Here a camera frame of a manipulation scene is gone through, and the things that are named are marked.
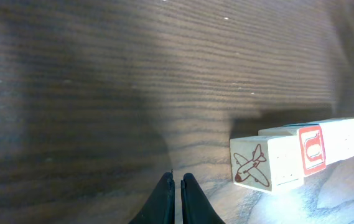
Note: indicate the red letter wooden block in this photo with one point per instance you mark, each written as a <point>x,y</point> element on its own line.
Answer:
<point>311,144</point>

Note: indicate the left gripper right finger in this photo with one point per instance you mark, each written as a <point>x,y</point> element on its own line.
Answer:
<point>196,209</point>

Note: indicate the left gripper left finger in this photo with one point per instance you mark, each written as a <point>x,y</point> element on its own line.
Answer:
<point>160,206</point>

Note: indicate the white block blue edge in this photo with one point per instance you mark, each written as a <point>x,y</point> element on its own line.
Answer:
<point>338,134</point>

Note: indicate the plain yellow wooden block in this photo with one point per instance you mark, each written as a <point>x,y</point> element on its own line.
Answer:
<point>271,164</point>

